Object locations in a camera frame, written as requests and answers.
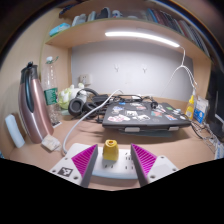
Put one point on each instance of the wooden shelf unit with books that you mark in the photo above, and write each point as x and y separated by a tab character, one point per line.
93	31

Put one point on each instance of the white LED light bar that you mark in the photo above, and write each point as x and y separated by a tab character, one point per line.
141	36

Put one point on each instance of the white power strip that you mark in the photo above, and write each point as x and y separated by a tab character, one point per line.
115	169

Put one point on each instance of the grey laptop stand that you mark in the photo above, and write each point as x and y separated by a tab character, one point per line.
146	133

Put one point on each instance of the blue and white box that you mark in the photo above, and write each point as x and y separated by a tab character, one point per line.
200	113

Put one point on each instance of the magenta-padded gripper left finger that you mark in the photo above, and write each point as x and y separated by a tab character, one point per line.
75	168

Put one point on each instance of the yellow glue bottle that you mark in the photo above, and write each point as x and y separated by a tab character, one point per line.
190	110

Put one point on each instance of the pink metal thermos jug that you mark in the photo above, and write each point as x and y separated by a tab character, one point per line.
35	113

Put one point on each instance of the small beige packet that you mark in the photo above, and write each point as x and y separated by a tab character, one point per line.
50	142

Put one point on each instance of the black sticker-covered laptop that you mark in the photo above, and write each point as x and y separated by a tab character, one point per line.
143	120

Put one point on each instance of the white wall hook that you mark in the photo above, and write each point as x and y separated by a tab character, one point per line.
117	68
145	68

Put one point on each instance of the black monitor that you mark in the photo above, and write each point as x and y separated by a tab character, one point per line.
216	110

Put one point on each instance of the clear plastic water bottle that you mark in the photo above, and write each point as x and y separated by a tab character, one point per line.
50	95

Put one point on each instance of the black headphones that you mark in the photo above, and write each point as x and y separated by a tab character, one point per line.
76	106

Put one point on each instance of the yellow charger block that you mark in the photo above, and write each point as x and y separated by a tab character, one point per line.
110	151

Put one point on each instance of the white wall socket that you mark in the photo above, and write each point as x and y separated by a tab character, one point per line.
85	79

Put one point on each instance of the white cylinder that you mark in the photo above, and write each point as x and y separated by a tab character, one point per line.
14	131

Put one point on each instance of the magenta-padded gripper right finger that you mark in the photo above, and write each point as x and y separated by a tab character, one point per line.
151	166

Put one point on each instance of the white and green plush toy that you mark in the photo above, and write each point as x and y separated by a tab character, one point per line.
65	96

